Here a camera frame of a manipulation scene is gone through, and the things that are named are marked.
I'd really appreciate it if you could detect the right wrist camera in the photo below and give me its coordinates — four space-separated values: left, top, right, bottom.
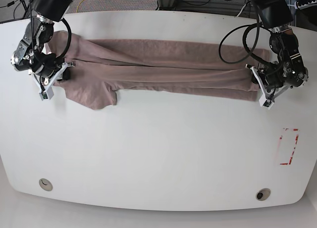
39 88 54 101

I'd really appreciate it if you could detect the table grommet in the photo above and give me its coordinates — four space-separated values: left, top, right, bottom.
256 188 271 201
39 178 53 191

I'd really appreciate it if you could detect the right table grommet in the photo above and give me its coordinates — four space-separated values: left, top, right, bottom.
256 188 271 201

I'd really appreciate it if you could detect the dusty pink T-shirt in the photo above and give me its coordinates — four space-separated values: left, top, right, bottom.
55 34 259 110

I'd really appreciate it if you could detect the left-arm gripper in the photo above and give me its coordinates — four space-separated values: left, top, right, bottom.
245 63 292 101

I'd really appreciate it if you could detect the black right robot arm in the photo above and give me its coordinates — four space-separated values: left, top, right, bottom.
11 0 74 99

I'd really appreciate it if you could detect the left table grommet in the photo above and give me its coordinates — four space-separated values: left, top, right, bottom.
39 178 53 191

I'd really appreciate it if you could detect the red tape marking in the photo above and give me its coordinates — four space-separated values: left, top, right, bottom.
276 128 299 166

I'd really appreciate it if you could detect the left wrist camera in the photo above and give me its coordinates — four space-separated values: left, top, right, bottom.
259 97 274 110

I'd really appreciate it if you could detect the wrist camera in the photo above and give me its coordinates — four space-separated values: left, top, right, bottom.
39 88 54 101
259 97 274 110

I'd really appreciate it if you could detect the white power strip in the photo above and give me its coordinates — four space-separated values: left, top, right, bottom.
295 0 317 10

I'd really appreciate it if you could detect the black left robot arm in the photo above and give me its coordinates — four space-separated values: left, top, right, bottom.
242 0 309 108

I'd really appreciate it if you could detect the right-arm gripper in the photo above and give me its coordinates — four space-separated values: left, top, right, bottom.
28 62 74 92

